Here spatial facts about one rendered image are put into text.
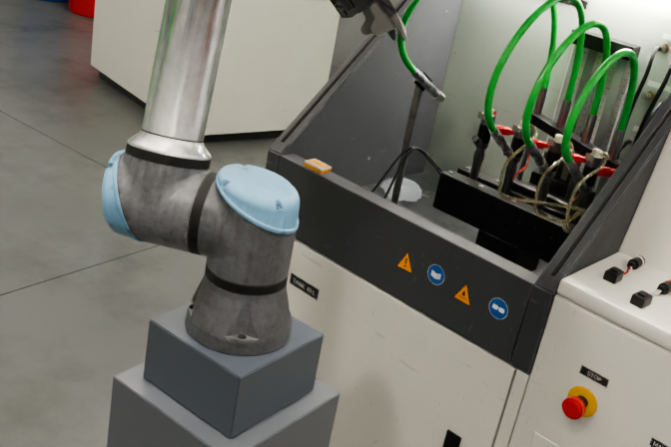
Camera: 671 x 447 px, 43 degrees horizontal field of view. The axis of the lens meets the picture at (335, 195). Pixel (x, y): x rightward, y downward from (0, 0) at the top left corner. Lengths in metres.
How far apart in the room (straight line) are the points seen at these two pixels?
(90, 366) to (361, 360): 1.18
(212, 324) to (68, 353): 1.63
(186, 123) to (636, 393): 0.80
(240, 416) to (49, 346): 1.67
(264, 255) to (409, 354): 0.60
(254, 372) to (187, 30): 0.46
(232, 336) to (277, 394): 0.12
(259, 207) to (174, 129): 0.16
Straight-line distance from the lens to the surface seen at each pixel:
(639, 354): 1.41
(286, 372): 1.23
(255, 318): 1.17
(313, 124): 1.83
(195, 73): 1.15
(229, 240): 1.13
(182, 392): 1.24
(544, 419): 1.54
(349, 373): 1.79
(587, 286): 1.44
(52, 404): 2.58
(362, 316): 1.72
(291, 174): 1.78
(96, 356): 2.77
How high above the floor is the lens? 1.55
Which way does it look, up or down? 22 degrees down
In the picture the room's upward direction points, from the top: 11 degrees clockwise
